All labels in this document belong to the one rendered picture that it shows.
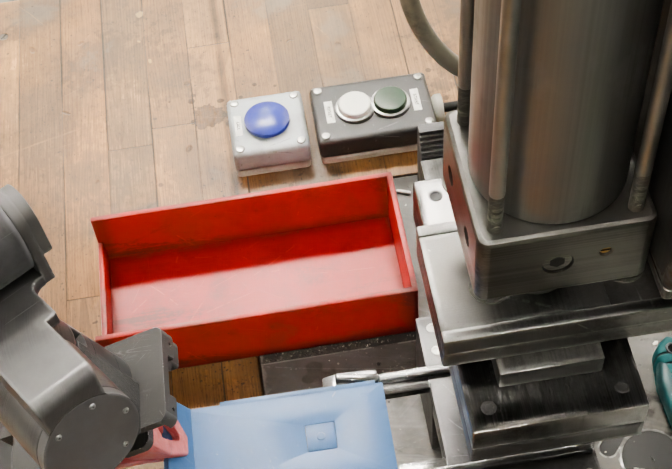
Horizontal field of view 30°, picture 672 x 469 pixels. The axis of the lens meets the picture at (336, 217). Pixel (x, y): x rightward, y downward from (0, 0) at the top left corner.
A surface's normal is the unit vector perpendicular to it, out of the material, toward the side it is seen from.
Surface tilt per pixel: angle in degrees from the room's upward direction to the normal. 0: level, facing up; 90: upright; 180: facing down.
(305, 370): 0
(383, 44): 0
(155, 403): 25
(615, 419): 90
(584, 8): 90
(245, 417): 1
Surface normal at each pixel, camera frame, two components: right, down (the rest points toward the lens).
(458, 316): -0.06, -0.60
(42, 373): -0.20, -0.71
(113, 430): 0.64, 0.43
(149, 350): -0.46, -0.46
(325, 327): 0.14, 0.79
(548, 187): -0.13, 0.80
